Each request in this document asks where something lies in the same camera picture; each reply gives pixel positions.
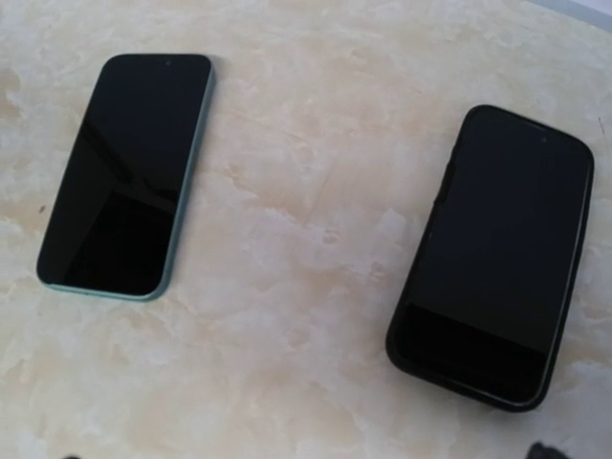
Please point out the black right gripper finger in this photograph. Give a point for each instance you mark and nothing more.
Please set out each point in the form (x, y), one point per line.
(541, 451)

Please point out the black phone case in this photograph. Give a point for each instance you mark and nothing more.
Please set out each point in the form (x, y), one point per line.
(484, 305)

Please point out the green-edged black smartphone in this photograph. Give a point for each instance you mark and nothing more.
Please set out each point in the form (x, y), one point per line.
(117, 217)

